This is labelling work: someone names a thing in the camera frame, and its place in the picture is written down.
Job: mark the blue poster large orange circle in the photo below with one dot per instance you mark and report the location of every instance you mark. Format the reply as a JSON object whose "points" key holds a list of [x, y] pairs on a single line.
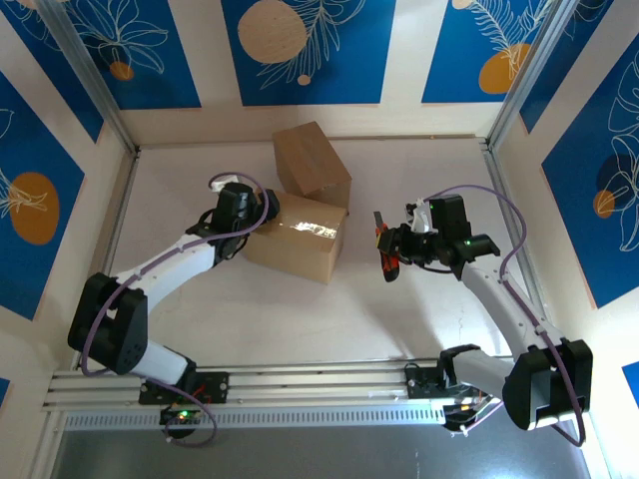
{"points": [[25, 274]]}

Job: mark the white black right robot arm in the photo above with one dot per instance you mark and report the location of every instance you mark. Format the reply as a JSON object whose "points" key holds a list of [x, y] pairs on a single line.
{"points": [[499, 299]]}

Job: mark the blue monstera orange-dot poster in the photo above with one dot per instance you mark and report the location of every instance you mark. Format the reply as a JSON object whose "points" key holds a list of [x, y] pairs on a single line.
{"points": [[150, 50], [574, 224], [631, 381]]}

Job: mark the aluminium frame post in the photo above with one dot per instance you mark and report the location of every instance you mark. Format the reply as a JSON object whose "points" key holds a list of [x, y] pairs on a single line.
{"points": [[525, 75], [91, 75]]}

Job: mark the blue leaf-print wall poster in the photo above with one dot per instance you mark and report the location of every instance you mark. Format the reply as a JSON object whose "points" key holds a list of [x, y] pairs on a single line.
{"points": [[50, 60], [574, 60], [4, 391]]}

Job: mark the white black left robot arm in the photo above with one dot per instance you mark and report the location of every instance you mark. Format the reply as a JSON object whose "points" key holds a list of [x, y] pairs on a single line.
{"points": [[175, 264]]}

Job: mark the circuit board green light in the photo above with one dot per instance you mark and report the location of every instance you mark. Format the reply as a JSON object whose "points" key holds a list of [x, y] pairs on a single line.
{"points": [[182, 414]]}

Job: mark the red black utility knife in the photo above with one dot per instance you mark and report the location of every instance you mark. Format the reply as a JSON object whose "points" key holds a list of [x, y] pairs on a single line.
{"points": [[392, 267]]}

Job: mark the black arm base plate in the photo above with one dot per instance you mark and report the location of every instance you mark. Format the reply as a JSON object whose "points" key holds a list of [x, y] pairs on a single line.
{"points": [[419, 384], [214, 386]]}

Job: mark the blue poster beige circle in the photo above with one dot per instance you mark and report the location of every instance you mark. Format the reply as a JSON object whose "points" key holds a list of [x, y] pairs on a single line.
{"points": [[349, 60]]}

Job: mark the brown cardboard box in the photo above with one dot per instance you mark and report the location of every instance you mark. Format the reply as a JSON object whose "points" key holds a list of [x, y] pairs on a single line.
{"points": [[309, 159], [299, 249]]}

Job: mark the blue poster orange circle feather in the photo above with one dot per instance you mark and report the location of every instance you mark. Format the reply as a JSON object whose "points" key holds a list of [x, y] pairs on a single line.
{"points": [[449, 60]]}

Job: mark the aluminium mounting beam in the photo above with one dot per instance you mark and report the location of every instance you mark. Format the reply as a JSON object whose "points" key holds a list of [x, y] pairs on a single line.
{"points": [[319, 384]]}

